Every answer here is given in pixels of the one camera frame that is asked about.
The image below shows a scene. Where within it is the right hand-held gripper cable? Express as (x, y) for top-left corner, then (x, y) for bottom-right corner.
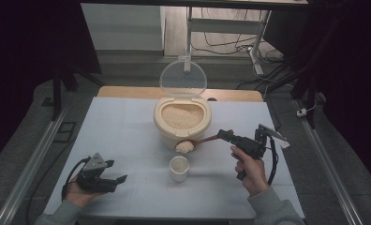
(266, 137), (280, 186)

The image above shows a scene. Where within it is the aluminium rail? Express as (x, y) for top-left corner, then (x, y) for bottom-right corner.
(294, 99), (364, 225)
(0, 107), (67, 225)

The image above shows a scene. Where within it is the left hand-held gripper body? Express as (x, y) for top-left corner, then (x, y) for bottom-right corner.
(76, 152), (119, 193)

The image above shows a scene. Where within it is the white table mat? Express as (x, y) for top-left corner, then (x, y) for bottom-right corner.
(43, 97), (305, 219)

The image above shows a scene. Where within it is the clear round container lid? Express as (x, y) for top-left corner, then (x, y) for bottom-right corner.
(159, 59), (208, 97)

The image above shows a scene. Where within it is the white paper tag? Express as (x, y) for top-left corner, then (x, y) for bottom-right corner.
(277, 132), (290, 150)

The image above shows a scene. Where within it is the wooden table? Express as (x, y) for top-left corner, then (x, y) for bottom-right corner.
(97, 85), (264, 103)

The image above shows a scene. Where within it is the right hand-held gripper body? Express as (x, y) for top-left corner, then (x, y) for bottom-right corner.
(230, 123), (290, 160)

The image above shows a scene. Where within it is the beige rice container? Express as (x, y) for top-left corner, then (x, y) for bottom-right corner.
(153, 96), (213, 153)

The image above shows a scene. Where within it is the black floor plate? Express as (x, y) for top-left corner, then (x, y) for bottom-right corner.
(53, 121), (78, 144)

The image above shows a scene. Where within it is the dark curtain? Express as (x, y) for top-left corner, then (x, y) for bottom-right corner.
(262, 0), (371, 188)
(0, 0), (102, 170)

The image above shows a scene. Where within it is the brown wooden spoon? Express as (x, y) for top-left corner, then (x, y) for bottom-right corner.
(173, 134), (221, 155)

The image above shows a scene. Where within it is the white desk frame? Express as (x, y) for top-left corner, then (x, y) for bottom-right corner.
(183, 6), (273, 76)

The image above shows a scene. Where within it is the white cup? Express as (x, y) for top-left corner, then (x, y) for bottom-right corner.
(169, 155), (190, 183)

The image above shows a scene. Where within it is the spoonful of rice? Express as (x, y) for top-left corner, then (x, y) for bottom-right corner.
(174, 140), (195, 154)

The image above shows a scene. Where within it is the left hand-held gripper cable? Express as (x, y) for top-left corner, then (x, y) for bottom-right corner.
(61, 157), (91, 201)

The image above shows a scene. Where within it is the hand-held gripper cable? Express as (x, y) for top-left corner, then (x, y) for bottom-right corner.
(266, 137), (280, 186)
(61, 157), (91, 201)

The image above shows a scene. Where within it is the person's right hand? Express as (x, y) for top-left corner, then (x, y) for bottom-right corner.
(230, 144), (270, 197)

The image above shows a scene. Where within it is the black metal stand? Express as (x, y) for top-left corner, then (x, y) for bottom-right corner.
(51, 64), (105, 122)
(267, 31), (332, 129)

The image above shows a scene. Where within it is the person's left hand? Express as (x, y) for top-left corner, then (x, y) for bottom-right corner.
(64, 176), (106, 209)

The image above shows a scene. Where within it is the tangle of black floor cables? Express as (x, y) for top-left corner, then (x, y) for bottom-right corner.
(189, 7), (289, 92)

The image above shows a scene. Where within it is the uncooked rice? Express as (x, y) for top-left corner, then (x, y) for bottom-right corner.
(160, 103), (205, 130)

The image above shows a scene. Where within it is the white panel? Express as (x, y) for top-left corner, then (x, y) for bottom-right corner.
(80, 3), (166, 52)

